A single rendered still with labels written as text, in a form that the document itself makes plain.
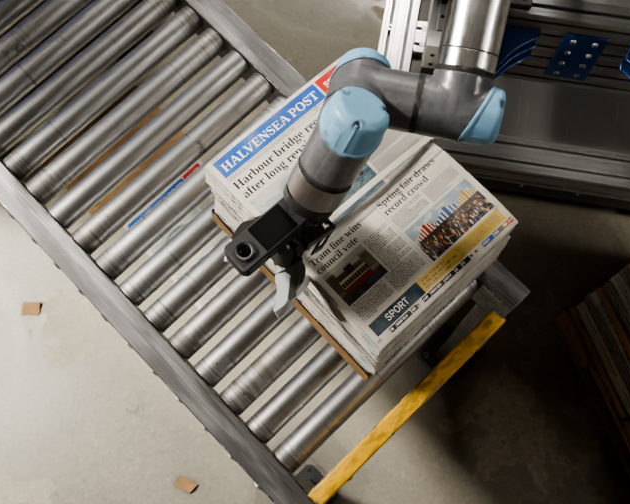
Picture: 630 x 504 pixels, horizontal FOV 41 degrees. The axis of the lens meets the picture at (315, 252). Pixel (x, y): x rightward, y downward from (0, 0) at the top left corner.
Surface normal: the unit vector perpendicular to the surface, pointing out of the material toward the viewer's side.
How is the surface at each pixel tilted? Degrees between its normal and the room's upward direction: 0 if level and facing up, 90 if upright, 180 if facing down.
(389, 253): 7
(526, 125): 0
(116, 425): 0
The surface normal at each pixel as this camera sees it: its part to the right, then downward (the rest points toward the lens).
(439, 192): 0.02, -0.36
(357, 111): 0.38, -0.60
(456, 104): -0.11, 0.12
